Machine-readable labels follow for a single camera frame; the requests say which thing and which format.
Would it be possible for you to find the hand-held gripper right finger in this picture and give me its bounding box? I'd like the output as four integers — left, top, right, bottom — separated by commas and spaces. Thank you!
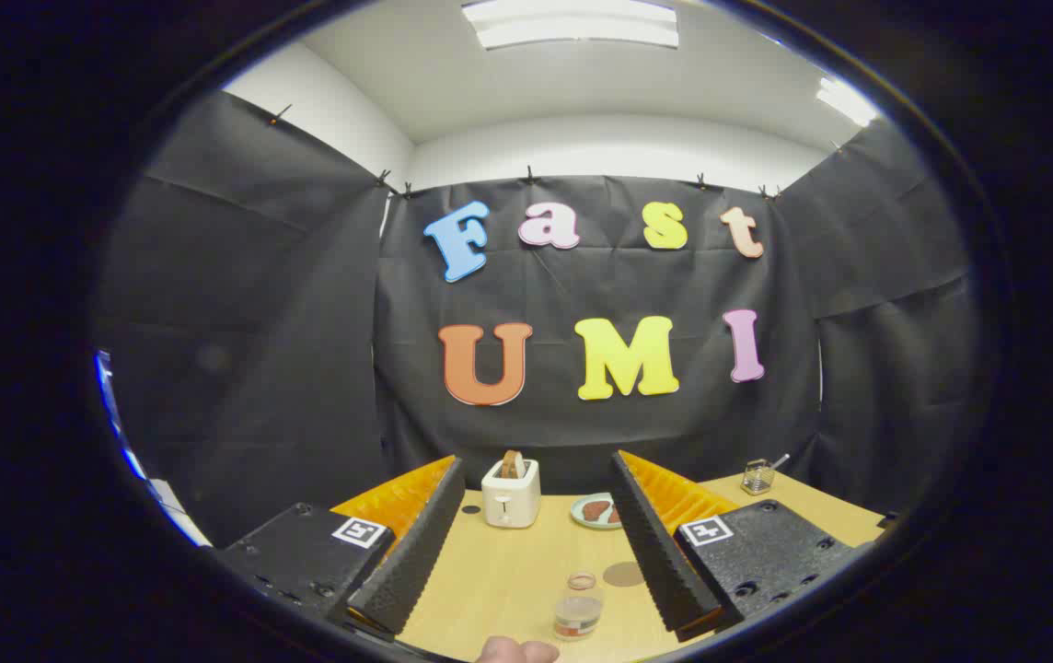
609, 449, 859, 643

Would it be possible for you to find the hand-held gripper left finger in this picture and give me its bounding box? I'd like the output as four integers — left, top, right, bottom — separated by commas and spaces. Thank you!
214, 454, 468, 641

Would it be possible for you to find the clear juice bottle red label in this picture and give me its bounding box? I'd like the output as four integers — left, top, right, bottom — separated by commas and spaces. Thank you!
552, 571, 605, 641

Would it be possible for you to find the light green plate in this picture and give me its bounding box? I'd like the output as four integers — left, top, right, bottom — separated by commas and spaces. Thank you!
570, 493, 624, 530

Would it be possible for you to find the wooden table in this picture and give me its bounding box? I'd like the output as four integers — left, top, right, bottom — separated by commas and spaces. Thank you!
329, 470, 886, 663

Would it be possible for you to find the white toaster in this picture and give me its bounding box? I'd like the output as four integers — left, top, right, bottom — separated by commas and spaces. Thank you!
480, 459, 542, 529

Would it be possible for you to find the small ceiling light panel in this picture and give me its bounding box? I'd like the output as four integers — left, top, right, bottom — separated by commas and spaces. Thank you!
816, 78, 879, 126

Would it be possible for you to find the large ceiling light panel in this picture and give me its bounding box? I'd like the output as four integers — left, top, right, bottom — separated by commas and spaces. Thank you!
462, 0, 679, 50

